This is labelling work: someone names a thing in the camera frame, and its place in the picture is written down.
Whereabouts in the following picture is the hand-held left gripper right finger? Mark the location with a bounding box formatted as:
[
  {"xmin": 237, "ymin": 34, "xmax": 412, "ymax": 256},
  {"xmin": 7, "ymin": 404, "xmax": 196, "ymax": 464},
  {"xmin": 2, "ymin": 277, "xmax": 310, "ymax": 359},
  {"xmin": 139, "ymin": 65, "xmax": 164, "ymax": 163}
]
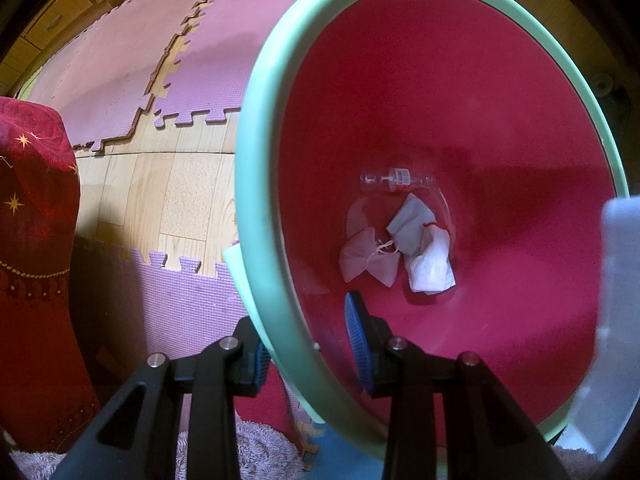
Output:
[{"xmin": 344, "ymin": 290, "xmax": 571, "ymax": 480}]

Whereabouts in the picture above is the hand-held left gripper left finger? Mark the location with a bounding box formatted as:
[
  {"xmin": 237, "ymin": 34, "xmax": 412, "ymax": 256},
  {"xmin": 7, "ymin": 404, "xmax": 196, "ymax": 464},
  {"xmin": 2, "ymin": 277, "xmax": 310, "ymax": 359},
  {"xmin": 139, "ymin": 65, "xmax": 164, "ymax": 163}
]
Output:
[{"xmin": 50, "ymin": 316, "xmax": 273, "ymax": 480}]

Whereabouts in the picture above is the pale face mask pink trim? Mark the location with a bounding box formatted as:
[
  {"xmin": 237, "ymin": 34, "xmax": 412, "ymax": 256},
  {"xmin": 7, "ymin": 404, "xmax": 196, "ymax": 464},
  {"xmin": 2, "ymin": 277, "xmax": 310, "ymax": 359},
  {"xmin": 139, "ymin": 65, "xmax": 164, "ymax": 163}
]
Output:
[{"xmin": 339, "ymin": 227, "xmax": 401, "ymax": 288}]

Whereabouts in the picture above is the white cloth with red trim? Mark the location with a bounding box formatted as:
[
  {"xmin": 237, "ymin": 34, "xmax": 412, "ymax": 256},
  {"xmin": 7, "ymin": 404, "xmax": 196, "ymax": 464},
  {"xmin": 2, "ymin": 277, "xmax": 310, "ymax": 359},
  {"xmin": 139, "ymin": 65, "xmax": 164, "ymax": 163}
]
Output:
[{"xmin": 387, "ymin": 194, "xmax": 457, "ymax": 295}]

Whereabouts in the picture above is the clear glass vial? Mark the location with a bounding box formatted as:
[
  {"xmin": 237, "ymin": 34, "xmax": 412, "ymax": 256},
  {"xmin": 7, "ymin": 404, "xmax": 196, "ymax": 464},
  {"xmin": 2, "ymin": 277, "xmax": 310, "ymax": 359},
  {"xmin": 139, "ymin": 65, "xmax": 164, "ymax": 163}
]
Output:
[{"xmin": 360, "ymin": 166, "xmax": 435, "ymax": 195}]

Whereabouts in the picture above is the red bin with green rim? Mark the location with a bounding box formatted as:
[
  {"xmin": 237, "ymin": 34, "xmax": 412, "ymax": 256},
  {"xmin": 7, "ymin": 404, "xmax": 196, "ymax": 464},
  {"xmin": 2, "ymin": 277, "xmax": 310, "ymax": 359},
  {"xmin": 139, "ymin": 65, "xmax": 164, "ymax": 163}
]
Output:
[{"xmin": 222, "ymin": 0, "xmax": 630, "ymax": 471}]

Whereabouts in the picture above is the wooden corner shelf unit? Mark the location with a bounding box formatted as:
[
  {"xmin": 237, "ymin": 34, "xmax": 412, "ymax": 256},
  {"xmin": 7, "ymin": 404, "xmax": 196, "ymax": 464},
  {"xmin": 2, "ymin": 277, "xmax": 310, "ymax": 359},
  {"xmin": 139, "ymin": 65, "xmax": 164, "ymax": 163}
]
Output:
[{"xmin": 480, "ymin": 0, "xmax": 640, "ymax": 86}]

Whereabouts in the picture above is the pink fluffy blanket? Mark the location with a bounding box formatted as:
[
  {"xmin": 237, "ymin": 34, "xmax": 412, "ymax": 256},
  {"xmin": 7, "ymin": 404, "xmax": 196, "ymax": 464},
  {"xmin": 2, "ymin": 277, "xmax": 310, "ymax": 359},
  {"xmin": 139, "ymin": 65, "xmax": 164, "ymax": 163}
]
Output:
[{"xmin": 10, "ymin": 417, "xmax": 311, "ymax": 480}]

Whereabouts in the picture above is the foam mat with red figure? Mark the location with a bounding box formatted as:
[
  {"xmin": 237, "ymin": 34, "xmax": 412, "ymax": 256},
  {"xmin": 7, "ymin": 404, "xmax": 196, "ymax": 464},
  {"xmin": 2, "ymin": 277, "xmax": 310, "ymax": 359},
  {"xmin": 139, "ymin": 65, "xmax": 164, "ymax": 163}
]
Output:
[{"xmin": 70, "ymin": 235, "xmax": 296, "ymax": 436}]

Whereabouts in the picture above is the blue foam floor mat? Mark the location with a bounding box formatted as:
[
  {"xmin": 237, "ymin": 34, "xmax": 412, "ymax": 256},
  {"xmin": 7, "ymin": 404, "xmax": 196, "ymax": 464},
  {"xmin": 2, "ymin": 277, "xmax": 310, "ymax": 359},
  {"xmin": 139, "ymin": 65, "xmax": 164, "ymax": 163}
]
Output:
[{"xmin": 300, "ymin": 422, "xmax": 391, "ymax": 480}]

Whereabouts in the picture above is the red starred blanket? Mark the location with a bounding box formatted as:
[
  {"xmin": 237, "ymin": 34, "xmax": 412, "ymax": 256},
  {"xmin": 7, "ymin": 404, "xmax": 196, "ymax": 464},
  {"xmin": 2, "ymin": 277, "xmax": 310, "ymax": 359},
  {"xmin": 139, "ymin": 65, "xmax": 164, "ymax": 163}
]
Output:
[{"xmin": 0, "ymin": 96, "xmax": 103, "ymax": 453}]

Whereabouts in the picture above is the purple foam floor mat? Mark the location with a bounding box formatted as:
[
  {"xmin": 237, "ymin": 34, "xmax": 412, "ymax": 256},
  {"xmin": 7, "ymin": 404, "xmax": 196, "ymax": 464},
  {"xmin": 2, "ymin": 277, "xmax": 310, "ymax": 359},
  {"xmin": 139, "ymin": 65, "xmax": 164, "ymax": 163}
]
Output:
[{"xmin": 152, "ymin": 0, "xmax": 321, "ymax": 128}]

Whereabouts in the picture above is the pink foam floor mat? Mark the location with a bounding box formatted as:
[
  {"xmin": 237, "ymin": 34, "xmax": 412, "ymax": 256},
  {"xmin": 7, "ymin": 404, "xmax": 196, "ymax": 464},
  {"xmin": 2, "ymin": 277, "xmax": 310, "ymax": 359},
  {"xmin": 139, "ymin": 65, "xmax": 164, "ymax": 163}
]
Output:
[{"xmin": 20, "ymin": 0, "xmax": 223, "ymax": 153}]

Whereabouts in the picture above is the black knobbed object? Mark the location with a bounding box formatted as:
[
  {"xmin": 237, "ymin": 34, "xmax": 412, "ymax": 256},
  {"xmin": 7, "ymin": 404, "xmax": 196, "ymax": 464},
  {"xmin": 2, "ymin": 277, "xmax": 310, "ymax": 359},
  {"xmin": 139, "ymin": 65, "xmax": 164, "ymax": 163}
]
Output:
[{"xmin": 590, "ymin": 72, "xmax": 632, "ymax": 126}]

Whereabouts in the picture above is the wooden desk with drawers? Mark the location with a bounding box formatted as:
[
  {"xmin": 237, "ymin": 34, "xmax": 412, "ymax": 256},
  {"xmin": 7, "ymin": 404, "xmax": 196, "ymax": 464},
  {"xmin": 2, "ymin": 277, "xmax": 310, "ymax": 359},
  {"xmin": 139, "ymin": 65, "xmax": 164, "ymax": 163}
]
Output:
[{"xmin": 0, "ymin": 0, "xmax": 101, "ymax": 106}]

